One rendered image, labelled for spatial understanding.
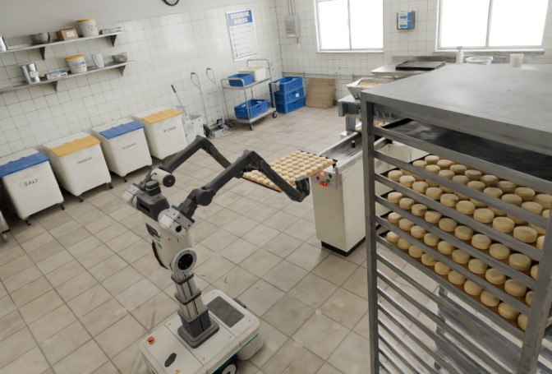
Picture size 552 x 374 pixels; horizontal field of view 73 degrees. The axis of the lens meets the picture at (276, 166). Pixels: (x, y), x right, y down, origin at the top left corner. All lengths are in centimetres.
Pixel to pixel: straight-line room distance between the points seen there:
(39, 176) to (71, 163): 38
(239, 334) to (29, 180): 355
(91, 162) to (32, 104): 106
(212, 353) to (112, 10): 501
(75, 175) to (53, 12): 214
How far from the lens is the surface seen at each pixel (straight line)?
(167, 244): 209
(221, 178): 195
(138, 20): 642
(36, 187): 537
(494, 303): 134
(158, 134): 585
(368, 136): 131
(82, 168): 547
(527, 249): 111
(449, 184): 116
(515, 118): 100
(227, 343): 254
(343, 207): 306
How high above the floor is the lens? 214
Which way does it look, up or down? 24 degrees down
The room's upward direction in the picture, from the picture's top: 8 degrees counter-clockwise
